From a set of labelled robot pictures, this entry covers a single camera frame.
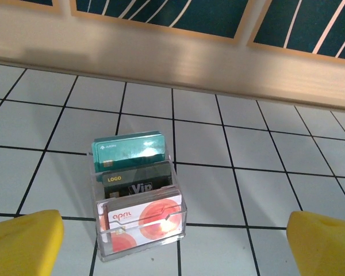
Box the white red card stack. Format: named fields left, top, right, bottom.
left=97, top=185, right=182, bottom=254

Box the black VIP card stack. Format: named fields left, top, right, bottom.
left=101, top=160, right=173, bottom=199

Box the teal card stack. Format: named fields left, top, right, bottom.
left=92, top=131, right=166, bottom=173

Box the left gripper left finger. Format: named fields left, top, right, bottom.
left=0, top=209, right=64, bottom=276

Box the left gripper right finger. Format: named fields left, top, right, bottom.
left=286, top=210, right=345, bottom=276

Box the teal and pink box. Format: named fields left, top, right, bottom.
left=87, top=131, right=188, bottom=263

